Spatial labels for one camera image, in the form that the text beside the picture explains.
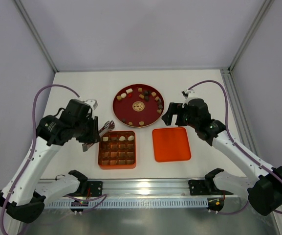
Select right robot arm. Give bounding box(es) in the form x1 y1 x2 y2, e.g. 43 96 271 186
162 98 282 215

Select orange chocolate box tray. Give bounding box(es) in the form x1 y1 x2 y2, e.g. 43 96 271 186
98 131 136 170

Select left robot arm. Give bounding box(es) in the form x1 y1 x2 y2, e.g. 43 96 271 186
0 99 100 224

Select white shell chocolate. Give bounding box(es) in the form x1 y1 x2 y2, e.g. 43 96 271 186
119 136 126 141

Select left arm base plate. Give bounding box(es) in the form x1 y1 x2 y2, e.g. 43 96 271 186
82 181 103 197

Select silver metal tongs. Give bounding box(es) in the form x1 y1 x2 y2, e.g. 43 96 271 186
82 120 115 152

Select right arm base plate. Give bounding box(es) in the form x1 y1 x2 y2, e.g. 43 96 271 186
188 179 218 196

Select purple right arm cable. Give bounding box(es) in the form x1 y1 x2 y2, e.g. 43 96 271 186
187 80 282 215

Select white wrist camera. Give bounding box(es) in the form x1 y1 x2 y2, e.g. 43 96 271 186
84 99 98 110
182 89 198 104

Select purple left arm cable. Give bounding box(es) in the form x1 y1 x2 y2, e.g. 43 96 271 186
0 84 107 235

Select aluminium front rail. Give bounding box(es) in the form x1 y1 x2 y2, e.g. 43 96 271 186
38 178 239 200

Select white rectangular chocolate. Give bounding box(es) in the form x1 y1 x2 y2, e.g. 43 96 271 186
126 88 132 94

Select red round plate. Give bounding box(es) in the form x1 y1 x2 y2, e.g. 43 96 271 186
112 84 165 128

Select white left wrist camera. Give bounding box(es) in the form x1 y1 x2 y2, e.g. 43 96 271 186
84 99 98 110

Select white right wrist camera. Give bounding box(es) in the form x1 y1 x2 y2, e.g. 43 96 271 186
182 89 198 104

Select orange box lid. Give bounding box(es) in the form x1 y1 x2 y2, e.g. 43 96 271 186
152 127 192 163

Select white slotted cable duct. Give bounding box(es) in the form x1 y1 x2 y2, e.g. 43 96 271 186
45 198 208 210

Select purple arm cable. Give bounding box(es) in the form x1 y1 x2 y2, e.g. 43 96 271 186
187 80 282 215
0 84 107 235

